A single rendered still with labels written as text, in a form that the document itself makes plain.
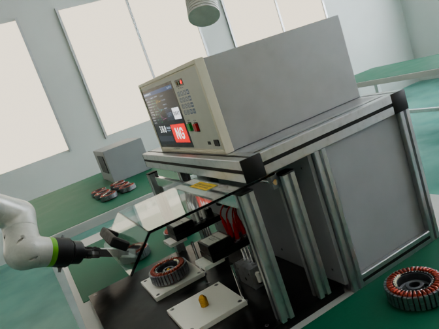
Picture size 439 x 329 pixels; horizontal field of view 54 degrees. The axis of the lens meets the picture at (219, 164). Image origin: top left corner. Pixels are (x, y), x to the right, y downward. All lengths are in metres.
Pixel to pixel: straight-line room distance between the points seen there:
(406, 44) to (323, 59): 7.61
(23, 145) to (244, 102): 4.84
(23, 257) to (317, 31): 1.00
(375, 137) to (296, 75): 0.22
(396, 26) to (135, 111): 4.92
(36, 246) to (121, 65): 4.63
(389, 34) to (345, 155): 7.47
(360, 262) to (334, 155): 0.25
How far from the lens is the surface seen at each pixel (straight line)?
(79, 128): 5.70
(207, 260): 1.04
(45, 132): 5.65
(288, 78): 1.00
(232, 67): 0.93
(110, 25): 5.95
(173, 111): 1.10
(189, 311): 1.08
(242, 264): 1.10
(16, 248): 1.40
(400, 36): 8.57
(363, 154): 0.99
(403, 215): 1.09
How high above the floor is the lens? 1.28
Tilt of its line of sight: 11 degrees down
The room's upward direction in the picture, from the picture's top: 19 degrees counter-clockwise
